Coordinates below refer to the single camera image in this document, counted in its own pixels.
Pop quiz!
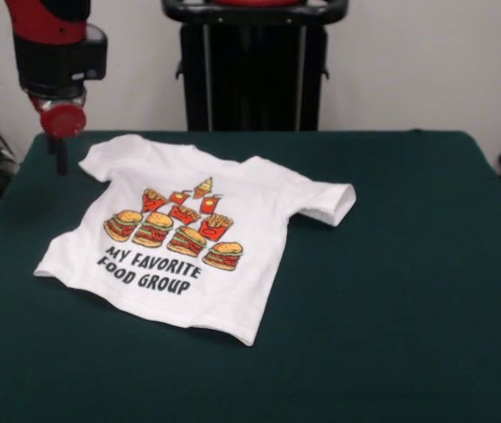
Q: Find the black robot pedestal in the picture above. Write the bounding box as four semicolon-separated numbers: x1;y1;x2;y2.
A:
161;0;349;132

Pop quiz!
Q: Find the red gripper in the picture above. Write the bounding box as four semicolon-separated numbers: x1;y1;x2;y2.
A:
26;90;89;177

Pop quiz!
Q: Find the white printed T-shirt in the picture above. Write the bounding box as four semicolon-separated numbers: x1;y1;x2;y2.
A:
33;133;358;347

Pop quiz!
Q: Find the dark green table cloth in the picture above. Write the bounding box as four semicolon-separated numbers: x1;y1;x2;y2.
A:
0;129;501;423

